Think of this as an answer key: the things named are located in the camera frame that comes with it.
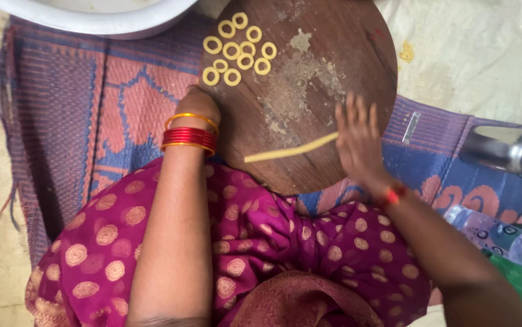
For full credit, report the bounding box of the person's left hand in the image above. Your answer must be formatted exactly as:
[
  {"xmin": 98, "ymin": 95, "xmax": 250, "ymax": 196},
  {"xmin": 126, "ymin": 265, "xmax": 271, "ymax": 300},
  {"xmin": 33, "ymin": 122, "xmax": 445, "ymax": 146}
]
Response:
[{"xmin": 174, "ymin": 84, "xmax": 222, "ymax": 124}]

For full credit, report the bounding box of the person's right hand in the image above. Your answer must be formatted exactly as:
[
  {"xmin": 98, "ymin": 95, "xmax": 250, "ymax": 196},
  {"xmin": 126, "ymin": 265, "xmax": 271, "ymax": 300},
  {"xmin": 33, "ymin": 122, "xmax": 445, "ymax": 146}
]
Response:
[{"xmin": 334, "ymin": 93, "xmax": 395, "ymax": 193}]

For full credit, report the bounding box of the yellow dough rope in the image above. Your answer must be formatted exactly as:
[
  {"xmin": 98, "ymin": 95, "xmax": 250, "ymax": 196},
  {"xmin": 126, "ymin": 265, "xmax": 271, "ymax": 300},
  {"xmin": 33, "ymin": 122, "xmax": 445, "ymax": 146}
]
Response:
[{"xmin": 244, "ymin": 132, "xmax": 340, "ymax": 164}]

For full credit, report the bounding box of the round brown wooden board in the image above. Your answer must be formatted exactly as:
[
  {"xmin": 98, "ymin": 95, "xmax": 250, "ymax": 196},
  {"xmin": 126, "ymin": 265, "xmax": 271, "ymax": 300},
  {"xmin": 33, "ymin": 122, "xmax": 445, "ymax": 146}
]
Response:
[{"xmin": 198, "ymin": 0, "xmax": 398, "ymax": 196}]

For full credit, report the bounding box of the small flat metal strip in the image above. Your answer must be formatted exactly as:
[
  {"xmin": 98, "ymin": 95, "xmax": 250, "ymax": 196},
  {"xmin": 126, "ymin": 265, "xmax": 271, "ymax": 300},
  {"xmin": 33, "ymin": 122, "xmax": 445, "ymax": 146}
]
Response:
[{"xmin": 401, "ymin": 111, "xmax": 421, "ymax": 145}]

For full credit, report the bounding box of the patch of flour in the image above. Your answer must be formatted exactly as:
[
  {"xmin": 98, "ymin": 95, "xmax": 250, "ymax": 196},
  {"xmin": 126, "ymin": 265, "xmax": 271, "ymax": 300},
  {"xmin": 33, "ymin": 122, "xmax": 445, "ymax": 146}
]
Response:
[{"xmin": 257, "ymin": 28, "xmax": 348, "ymax": 148}]

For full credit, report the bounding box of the small yellow dough crumb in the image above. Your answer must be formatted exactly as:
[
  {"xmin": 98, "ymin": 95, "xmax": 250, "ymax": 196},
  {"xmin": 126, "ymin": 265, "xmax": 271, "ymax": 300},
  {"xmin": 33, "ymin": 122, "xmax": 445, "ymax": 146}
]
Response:
[{"xmin": 398, "ymin": 40, "xmax": 415, "ymax": 63}]

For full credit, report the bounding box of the red wrist bangle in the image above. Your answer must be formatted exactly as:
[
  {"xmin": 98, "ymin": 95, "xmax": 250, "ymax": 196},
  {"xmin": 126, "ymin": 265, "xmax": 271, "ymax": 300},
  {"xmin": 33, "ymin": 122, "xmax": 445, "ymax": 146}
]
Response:
[{"xmin": 376, "ymin": 182, "xmax": 410, "ymax": 210}]

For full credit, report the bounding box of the white plastic sheet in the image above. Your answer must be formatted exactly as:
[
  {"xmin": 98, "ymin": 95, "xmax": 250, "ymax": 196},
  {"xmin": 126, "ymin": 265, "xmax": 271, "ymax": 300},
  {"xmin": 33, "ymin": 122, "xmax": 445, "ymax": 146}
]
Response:
[{"xmin": 372, "ymin": 0, "xmax": 522, "ymax": 128}]

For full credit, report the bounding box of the group of yellow dough rings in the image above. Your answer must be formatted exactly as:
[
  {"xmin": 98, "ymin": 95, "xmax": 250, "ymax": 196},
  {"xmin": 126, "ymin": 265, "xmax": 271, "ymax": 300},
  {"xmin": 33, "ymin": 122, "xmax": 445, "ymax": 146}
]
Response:
[{"xmin": 202, "ymin": 12, "xmax": 278, "ymax": 87}]

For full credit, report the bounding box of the steel dough press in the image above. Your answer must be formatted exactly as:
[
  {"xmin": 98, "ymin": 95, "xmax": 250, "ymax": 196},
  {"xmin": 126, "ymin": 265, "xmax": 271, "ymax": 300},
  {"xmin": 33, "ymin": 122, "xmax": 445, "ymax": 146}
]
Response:
[{"xmin": 458, "ymin": 124, "xmax": 522, "ymax": 181}]

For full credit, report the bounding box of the magenta sari with gold dots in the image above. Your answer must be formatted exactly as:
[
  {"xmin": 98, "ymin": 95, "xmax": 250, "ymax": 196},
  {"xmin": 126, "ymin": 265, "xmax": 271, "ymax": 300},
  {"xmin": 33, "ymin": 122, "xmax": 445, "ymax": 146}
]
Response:
[{"xmin": 25, "ymin": 157, "xmax": 432, "ymax": 327}]

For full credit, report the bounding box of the thin gold bangle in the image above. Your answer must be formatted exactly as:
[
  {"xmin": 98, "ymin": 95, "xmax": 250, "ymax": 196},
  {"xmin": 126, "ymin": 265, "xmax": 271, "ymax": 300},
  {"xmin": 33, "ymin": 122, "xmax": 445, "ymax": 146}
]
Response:
[
  {"xmin": 160, "ymin": 142, "xmax": 216, "ymax": 158},
  {"xmin": 165, "ymin": 112, "xmax": 220, "ymax": 137}
]

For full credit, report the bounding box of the stack of red bangles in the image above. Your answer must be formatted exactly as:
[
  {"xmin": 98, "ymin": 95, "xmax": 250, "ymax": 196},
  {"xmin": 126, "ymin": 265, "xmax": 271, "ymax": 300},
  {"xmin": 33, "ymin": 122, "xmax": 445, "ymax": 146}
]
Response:
[{"xmin": 161, "ymin": 127, "xmax": 217, "ymax": 150}]

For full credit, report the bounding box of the clear plastic bottle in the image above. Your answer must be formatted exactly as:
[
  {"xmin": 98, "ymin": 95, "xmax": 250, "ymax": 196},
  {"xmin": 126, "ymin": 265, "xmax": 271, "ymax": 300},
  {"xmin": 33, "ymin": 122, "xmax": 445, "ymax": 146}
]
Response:
[{"xmin": 444, "ymin": 204, "xmax": 522, "ymax": 278}]

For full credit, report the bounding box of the purple pink woven mat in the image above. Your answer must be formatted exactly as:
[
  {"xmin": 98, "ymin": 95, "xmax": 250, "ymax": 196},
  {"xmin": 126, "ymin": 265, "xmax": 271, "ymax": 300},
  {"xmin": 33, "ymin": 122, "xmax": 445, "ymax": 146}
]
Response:
[{"xmin": 0, "ymin": 14, "xmax": 522, "ymax": 269}]

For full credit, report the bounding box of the white round basin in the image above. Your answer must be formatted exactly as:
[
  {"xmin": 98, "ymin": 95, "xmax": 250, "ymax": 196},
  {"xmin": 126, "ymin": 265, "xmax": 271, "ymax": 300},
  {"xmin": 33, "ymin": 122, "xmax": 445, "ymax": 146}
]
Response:
[{"xmin": 0, "ymin": 0, "xmax": 199, "ymax": 40}]

